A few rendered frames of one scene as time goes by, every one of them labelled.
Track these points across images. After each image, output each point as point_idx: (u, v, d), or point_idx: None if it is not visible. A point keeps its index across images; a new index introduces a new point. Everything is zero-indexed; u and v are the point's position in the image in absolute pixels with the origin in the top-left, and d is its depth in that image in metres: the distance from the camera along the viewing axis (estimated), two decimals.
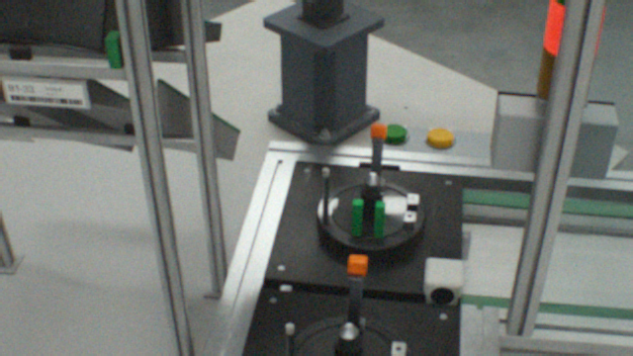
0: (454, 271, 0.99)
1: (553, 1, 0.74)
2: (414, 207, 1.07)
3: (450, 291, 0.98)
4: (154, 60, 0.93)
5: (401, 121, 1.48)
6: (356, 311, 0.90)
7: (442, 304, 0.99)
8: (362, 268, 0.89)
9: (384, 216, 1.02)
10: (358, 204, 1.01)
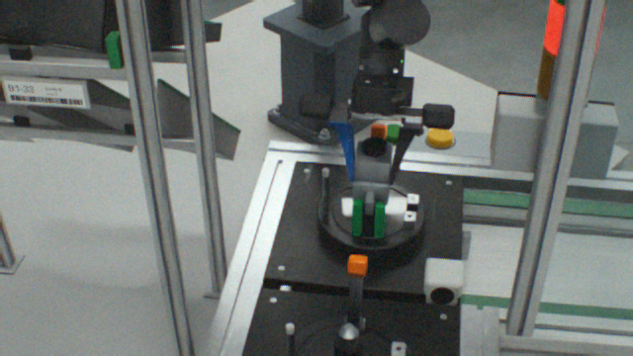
0: (454, 271, 0.99)
1: (553, 1, 0.74)
2: (414, 207, 1.07)
3: (450, 291, 0.98)
4: (154, 60, 0.93)
5: (401, 121, 1.48)
6: (356, 311, 0.90)
7: (442, 304, 0.99)
8: (362, 268, 0.89)
9: (384, 216, 1.02)
10: (358, 204, 1.01)
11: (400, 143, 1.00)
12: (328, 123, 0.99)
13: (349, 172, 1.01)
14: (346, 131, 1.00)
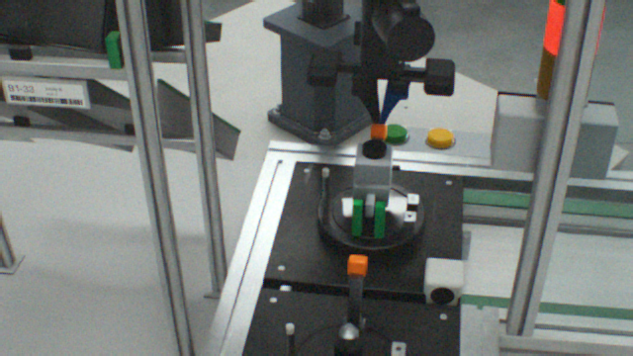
0: (454, 271, 0.99)
1: (553, 1, 0.74)
2: (414, 207, 1.07)
3: (450, 291, 0.98)
4: (154, 60, 0.93)
5: (401, 121, 1.48)
6: (356, 311, 0.90)
7: (442, 304, 0.99)
8: (362, 268, 0.89)
9: (384, 216, 1.02)
10: (358, 204, 1.01)
11: None
12: None
13: None
14: None
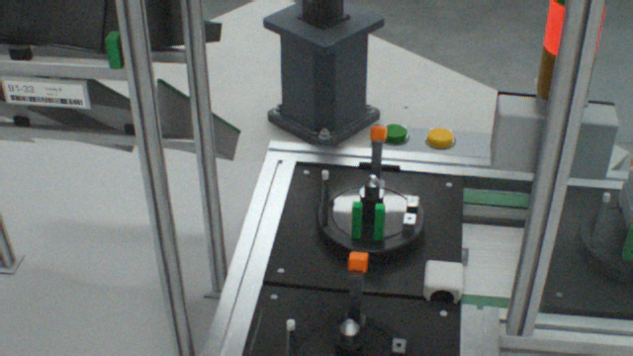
0: None
1: (553, 1, 0.74)
2: None
3: None
4: (154, 60, 0.93)
5: (401, 121, 1.48)
6: (377, 173, 1.10)
7: None
8: (382, 134, 1.08)
9: None
10: None
11: None
12: None
13: None
14: None
